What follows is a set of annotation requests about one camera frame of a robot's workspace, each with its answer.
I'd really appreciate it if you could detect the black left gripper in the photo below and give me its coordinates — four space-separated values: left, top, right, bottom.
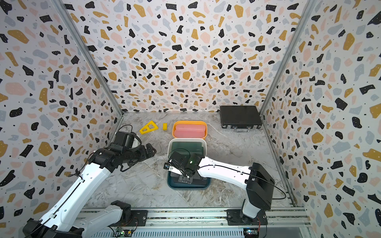
122 142 157 166

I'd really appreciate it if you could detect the green pencil case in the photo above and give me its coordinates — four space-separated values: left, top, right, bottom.
169 141 204 158

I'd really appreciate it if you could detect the dark grey pencil case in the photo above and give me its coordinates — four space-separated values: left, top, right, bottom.
178 175 210 186

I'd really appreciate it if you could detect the pink pencil case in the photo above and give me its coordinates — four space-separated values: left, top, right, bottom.
173 124 206 138

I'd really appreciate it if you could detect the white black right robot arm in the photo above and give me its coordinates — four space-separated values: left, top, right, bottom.
164 152 275 219

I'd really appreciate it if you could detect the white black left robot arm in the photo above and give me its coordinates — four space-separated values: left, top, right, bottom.
22 143 156 238

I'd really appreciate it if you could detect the white storage box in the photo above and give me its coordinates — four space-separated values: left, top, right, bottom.
168 138 207 158

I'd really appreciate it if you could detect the teal storage box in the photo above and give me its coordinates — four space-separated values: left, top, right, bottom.
167 172 211 190

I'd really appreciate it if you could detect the yellow storage box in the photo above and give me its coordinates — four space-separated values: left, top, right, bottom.
172 121 208 139

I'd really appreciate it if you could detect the yellow triangular ruler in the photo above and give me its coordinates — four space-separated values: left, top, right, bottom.
140 121 158 135

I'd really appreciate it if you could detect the black briefcase with metal latches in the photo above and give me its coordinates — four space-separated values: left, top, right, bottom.
219 106 263 131

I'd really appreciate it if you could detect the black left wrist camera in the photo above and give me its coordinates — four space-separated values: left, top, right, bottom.
114 131 142 149

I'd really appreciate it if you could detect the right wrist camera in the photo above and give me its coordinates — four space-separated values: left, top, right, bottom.
163 162 182 175

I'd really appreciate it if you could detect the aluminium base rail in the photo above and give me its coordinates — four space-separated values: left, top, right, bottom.
59 206 313 238

